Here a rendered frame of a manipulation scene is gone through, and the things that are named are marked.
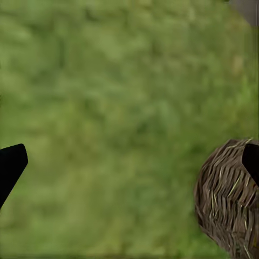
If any wicker basket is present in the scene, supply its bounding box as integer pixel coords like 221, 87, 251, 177
194, 138, 259, 259

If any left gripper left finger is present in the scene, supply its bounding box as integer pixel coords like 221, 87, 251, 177
0, 144, 28, 208

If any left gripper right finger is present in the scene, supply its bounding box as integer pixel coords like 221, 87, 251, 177
242, 143, 259, 187

